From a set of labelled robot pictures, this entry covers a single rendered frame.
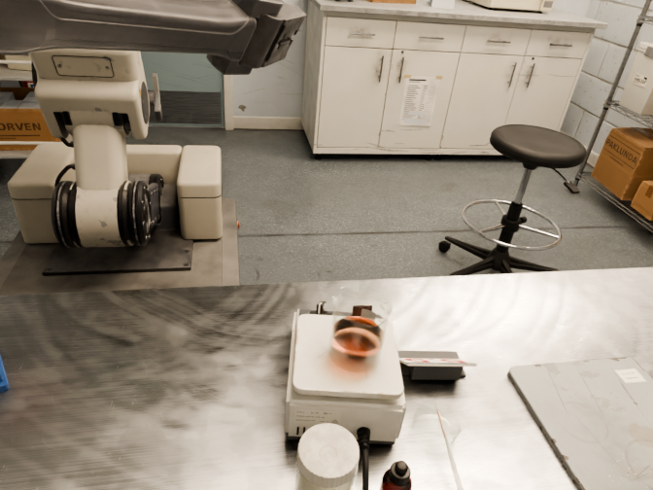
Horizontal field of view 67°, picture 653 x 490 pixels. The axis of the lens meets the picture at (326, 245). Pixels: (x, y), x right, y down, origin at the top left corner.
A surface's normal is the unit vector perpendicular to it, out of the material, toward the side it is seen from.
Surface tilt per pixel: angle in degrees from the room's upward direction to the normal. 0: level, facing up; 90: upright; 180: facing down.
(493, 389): 0
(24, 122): 91
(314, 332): 0
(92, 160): 64
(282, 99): 90
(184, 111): 90
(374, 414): 90
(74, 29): 114
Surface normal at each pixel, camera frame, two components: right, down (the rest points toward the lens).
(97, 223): 0.19, 0.28
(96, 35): 0.69, 0.70
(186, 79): 0.18, 0.55
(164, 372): 0.08, -0.83
